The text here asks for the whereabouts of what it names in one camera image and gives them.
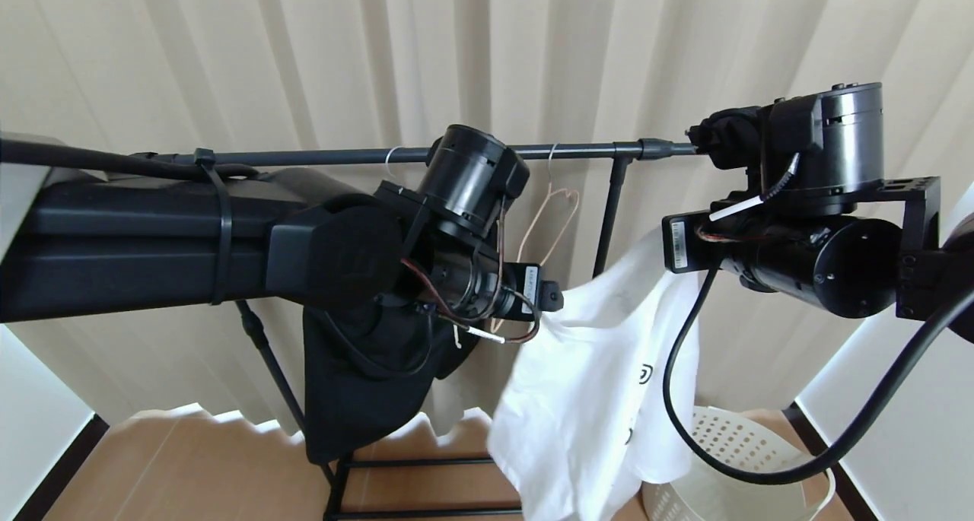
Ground black clothes rack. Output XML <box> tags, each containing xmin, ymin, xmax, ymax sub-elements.
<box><xmin>129</xmin><ymin>138</ymin><xmax>699</xmax><ymax>521</ymax></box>

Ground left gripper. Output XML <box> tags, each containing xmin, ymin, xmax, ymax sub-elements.
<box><xmin>425</xmin><ymin>249</ymin><xmax>546</xmax><ymax>324</ymax></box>

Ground white garment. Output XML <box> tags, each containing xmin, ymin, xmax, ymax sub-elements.
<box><xmin>487</xmin><ymin>228</ymin><xmax>701</xmax><ymax>521</ymax></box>

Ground white laundry basket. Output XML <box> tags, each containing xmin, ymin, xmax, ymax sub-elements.
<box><xmin>641</xmin><ymin>405</ymin><xmax>836</xmax><ymax>521</ymax></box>

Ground beige curtain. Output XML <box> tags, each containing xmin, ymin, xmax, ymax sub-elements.
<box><xmin>0</xmin><ymin>0</ymin><xmax>974</xmax><ymax>430</ymax></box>

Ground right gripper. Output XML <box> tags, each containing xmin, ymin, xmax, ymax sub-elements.
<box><xmin>662</xmin><ymin>211</ymin><xmax>904</xmax><ymax>318</ymax></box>

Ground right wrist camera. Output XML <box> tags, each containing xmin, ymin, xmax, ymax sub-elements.
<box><xmin>687</xmin><ymin>106</ymin><xmax>764</xmax><ymax>170</ymax></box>

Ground black shorts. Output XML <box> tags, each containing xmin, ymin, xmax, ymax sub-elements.
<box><xmin>303</xmin><ymin>300</ymin><xmax>480</xmax><ymax>465</ymax></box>

